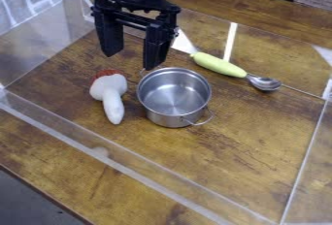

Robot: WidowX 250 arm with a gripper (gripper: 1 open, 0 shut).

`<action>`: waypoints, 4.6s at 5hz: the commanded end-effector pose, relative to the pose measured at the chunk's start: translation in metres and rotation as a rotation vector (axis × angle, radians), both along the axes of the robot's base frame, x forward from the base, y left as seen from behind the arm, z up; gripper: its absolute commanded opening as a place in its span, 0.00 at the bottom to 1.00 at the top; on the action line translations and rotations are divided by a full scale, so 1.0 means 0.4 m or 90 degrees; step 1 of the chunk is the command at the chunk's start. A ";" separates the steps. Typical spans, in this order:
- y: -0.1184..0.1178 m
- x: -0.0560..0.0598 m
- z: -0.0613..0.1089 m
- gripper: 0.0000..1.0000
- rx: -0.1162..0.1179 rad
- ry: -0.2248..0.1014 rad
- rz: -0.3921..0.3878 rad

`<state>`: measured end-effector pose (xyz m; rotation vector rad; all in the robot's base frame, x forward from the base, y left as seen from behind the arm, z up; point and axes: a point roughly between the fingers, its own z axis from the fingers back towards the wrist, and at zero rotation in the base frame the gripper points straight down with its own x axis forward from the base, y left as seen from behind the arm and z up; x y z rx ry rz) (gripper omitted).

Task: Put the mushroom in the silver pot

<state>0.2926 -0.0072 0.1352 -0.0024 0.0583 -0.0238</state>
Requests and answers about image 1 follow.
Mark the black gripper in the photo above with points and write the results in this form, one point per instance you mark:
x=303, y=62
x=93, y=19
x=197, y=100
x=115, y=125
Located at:
x=150, y=15

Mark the white plush mushroom red cap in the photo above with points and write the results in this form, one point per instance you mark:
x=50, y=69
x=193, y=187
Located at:
x=107, y=88

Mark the small silver pot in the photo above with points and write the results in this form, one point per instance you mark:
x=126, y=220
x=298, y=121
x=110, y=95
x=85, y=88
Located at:
x=174, y=95

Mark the green handled metal spoon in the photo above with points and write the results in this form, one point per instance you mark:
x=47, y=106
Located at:
x=220, y=66

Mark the clear acrylic enclosure wall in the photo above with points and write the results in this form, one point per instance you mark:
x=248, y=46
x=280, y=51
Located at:
x=253, y=167

